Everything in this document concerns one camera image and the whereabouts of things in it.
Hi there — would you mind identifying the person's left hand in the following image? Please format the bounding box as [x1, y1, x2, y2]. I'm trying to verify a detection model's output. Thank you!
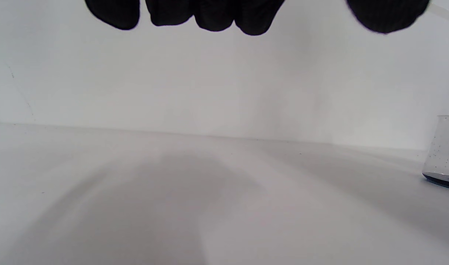
[84, 0, 431, 36]

